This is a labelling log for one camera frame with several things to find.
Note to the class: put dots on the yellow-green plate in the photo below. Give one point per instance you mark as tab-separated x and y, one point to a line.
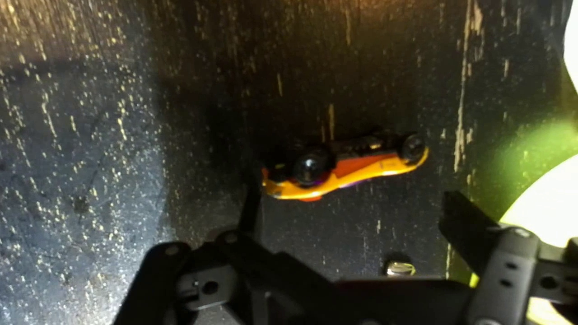
531	181

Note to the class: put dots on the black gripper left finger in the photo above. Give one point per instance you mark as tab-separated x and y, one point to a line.
176	282

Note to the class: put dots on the orange toy car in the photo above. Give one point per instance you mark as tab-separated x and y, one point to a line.
311	170

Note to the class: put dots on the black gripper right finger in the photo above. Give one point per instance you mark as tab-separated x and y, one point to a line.
512	264

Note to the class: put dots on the black coffee table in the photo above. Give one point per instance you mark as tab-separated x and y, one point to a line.
125	123

